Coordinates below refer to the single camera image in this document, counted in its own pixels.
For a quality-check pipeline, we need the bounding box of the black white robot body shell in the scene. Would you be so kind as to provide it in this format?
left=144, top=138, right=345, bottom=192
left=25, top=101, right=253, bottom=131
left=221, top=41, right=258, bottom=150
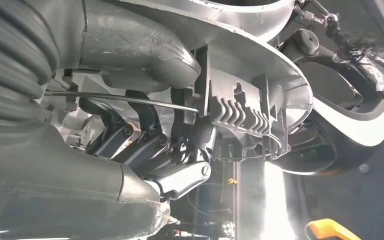
left=271, top=28, right=384, bottom=176

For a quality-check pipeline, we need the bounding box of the safety tether with metal swivel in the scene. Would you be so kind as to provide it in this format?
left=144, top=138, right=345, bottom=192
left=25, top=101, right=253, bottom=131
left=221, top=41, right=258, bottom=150
left=292, top=0, right=384, bottom=118

